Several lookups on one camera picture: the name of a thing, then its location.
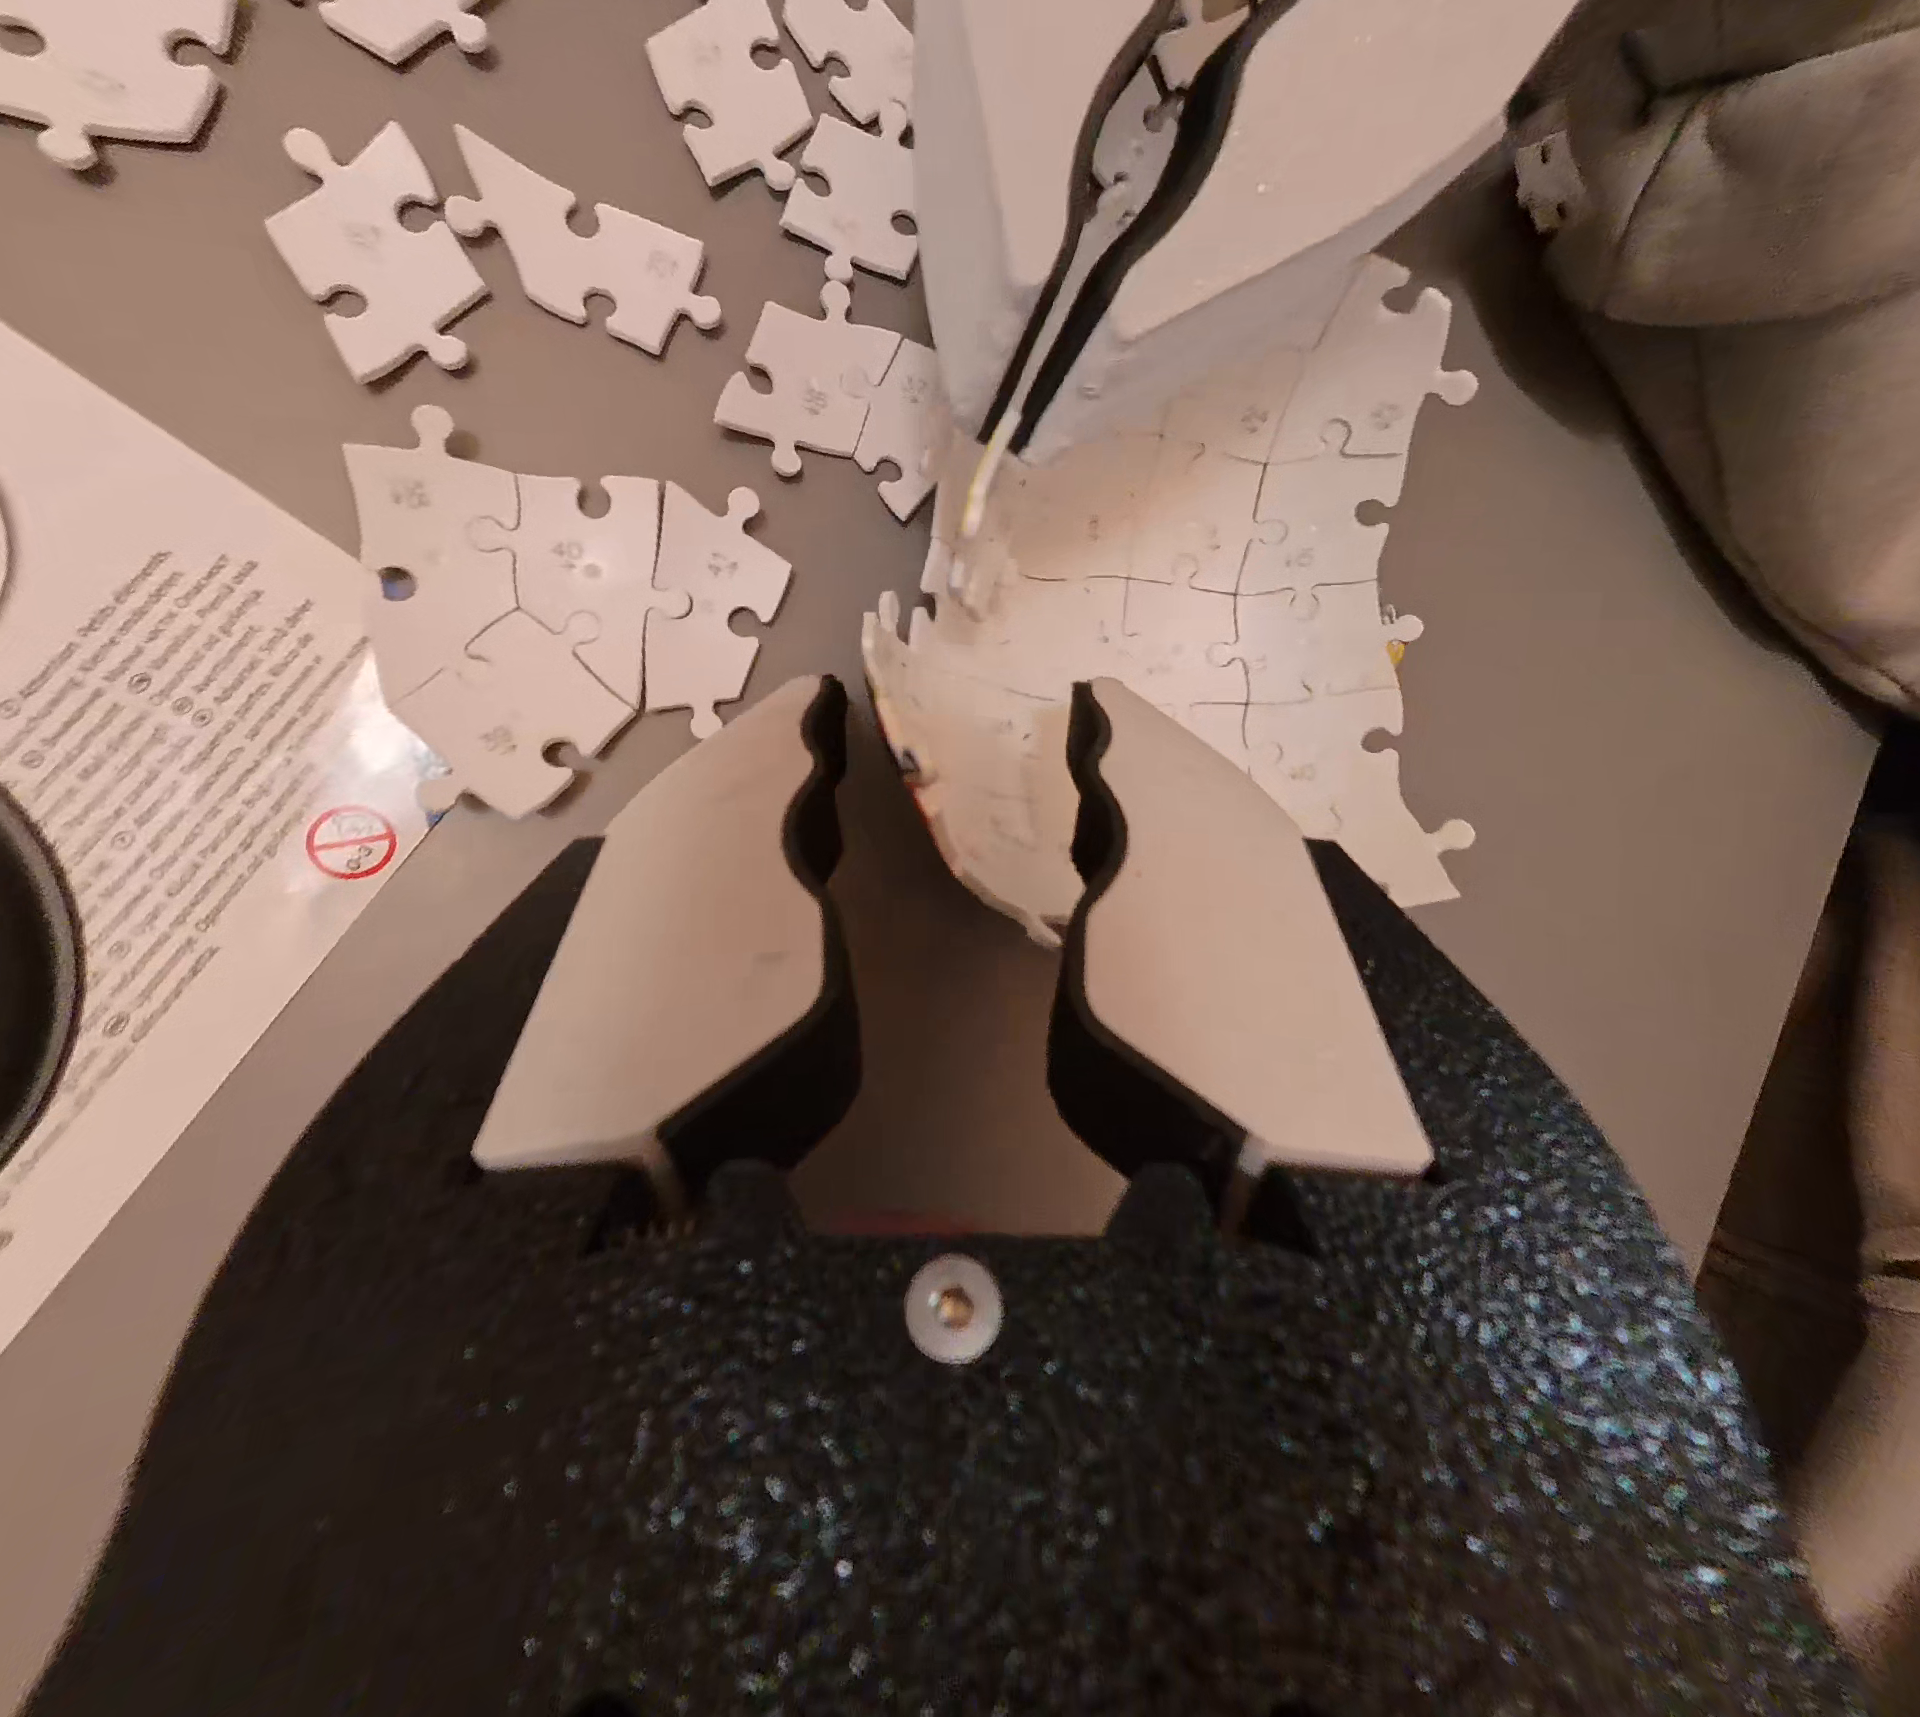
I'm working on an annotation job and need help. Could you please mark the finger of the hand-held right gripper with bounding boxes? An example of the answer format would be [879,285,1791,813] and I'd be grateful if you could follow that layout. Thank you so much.
[1008,0,1730,462]
[913,0,1225,466]

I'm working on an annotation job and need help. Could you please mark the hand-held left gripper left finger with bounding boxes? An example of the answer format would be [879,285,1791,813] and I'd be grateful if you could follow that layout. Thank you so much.
[469,675,870,1222]

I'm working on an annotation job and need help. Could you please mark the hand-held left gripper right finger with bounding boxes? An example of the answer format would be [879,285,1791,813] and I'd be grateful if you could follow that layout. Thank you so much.
[1044,677,1439,1243]

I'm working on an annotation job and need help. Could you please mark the assembled white puzzle ball section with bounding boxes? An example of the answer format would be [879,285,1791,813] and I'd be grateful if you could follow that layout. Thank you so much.
[861,253,1485,950]

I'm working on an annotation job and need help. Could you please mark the single white puzzle piece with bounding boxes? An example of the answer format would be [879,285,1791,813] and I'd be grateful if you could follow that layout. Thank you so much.
[957,420,1028,545]

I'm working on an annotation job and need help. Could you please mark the small joined puzzle pieces cluster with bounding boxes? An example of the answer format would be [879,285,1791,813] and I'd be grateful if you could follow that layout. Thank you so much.
[342,402,795,823]

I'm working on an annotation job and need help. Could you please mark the white instruction leaflet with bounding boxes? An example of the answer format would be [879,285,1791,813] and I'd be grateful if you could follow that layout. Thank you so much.
[0,318,457,1351]

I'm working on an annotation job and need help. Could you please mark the person's dark trousers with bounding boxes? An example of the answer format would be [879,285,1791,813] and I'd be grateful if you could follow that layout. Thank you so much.
[1693,696,1920,1615]

